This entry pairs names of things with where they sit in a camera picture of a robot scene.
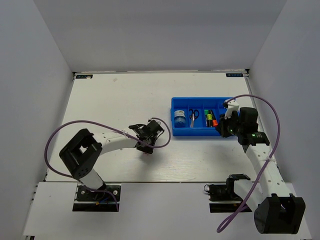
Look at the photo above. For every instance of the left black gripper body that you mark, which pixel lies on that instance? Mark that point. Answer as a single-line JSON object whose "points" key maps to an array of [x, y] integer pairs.
{"points": [[145, 148]]}

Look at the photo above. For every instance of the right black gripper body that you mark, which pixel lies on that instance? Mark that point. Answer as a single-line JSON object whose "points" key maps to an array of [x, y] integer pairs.
{"points": [[230, 126]]}

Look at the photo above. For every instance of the orange highlighter marker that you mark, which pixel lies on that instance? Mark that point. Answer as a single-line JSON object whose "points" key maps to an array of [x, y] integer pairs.
{"points": [[214, 120]]}

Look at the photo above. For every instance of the yellow highlighter marker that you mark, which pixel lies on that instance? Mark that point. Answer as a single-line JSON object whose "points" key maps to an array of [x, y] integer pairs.
{"points": [[206, 112]]}

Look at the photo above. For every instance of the blue glue bottle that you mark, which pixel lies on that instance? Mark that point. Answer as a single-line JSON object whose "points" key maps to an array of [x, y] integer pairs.
{"points": [[179, 118]]}

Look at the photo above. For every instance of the black handled scissors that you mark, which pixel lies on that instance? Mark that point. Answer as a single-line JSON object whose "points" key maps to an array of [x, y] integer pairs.
{"points": [[193, 115]]}

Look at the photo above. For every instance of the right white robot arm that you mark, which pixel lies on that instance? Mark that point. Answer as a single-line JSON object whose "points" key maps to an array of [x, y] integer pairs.
{"points": [[275, 208]]}

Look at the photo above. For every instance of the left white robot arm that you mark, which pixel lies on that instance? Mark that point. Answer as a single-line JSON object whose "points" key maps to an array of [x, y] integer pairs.
{"points": [[81, 153]]}

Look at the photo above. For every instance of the blue plastic compartment tray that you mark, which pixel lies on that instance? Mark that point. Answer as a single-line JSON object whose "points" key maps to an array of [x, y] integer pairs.
{"points": [[200, 104]]}

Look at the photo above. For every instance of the right corner label sticker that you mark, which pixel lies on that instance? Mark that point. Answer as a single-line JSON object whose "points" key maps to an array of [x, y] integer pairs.
{"points": [[234, 75]]}

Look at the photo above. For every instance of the corner label sticker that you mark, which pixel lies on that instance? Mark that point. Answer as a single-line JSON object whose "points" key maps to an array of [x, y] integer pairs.
{"points": [[234, 75], [84, 76]]}

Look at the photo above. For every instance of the left corner label sticker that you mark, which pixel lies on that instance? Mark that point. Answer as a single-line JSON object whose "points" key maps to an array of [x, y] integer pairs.
{"points": [[84, 76]]}

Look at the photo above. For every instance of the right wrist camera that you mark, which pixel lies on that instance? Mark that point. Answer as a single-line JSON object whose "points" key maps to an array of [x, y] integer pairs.
{"points": [[230, 105]]}

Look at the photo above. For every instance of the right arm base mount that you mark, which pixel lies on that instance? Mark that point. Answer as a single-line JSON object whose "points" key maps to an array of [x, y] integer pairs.
{"points": [[222, 198]]}

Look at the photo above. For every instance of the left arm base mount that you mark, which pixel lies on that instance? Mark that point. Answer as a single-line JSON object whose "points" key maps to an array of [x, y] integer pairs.
{"points": [[88, 201]]}

